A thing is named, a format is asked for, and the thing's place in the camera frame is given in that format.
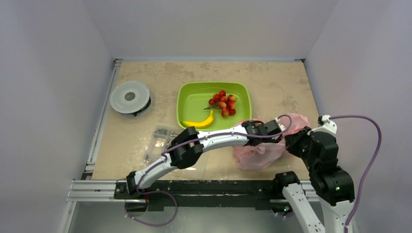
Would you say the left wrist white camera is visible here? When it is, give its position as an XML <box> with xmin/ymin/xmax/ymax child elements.
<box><xmin>275</xmin><ymin>114</ymin><xmax>292</xmax><ymax>133</ymax></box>

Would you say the clear screw organizer box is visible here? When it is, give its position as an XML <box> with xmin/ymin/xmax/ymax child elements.
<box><xmin>143</xmin><ymin>126</ymin><xmax>206</xmax><ymax>179</ymax></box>

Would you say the grey filament spool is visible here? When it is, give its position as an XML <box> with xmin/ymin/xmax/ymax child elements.
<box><xmin>110</xmin><ymin>81</ymin><xmax>152</xmax><ymax>119</ymax></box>

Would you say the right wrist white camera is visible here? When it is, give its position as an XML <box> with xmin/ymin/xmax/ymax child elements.
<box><xmin>314</xmin><ymin>115</ymin><xmax>337</xmax><ymax>135</ymax></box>

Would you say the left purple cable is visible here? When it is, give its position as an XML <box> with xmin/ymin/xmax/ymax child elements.
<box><xmin>135</xmin><ymin>114</ymin><xmax>293</xmax><ymax>194</ymax></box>

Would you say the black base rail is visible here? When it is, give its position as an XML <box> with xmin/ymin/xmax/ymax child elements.
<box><xmin>114</xmin><ymin>180</ymin><xmax>292</xmax><ymax>213</ymax></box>

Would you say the yellow fake banana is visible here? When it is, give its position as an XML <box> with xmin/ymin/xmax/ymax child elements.
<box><xmin>182</xmin><ymin>110</ymin><xmax>214</xmax><ymax>129</ymax></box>

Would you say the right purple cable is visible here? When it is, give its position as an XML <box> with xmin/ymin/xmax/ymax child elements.
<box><xmin>328</xmin><ymin>115</ymin><xmax>383</xmax><ymax>233</ymax></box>

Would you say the wrist white camera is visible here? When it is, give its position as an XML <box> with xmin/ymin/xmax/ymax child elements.
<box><xmin>314</xmin><ymin>115</ymin><xmax>337</xmax><ymax>135</ymax></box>
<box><xmin>275</xmin><ymin>114</ymin><xmax>292</xmax><ymax>133</ymax></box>

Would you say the green plastic tray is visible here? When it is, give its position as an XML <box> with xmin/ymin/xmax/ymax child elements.
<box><xmin>176</xmin><ymin>82</ymin><xmax>252</xmax><ymax>131</ymax></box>

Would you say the red fake cherry bunch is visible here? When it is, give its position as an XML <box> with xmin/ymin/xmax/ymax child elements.
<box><xmin>204</xmin><ymin>90</ymin><xmax>238</xmax><ymax>118</ymax></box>

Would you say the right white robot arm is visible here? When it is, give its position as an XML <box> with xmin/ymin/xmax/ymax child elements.
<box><xmin>273</xmin><ymin>127</ymin><xmax>355</xmax><ymax>233</ymax></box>

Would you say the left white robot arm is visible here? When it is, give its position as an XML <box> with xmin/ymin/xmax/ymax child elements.
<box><xmin>126</xmin><ymin>118</ymin><xmax>290</xmax><ymax>199</ymax></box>

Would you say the aluminium frame rail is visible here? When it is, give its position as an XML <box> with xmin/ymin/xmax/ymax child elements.
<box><xmin>66</xmin><ymin>59</ymin><xmax>122</xmax><ymax>203</ymax></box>

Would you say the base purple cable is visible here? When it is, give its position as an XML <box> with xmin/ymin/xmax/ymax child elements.
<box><xmin>124</xmin><ymin>188</ymin><xmax>178</xmax><ymax>226</ymax></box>

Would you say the pink plastic bag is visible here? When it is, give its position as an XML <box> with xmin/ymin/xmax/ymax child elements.
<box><xmin>233</xmin><ymin>113</ymin><xmax>310</xmax><ymax>171</ymax></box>

